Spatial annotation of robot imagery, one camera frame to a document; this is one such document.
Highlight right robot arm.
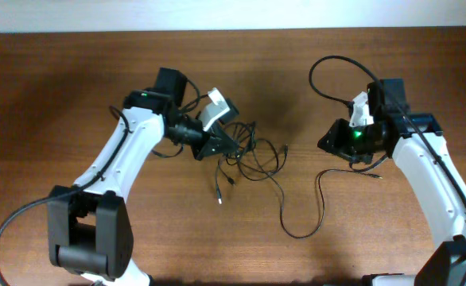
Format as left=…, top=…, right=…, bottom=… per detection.
left=317, top=79, right=466, bottom=285

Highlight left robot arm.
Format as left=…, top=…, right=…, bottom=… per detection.
left=47, top=68, right=239, bottom=285

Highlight black cable bundle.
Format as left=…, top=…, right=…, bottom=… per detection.
left=214, top=121, right=384, bottom=240

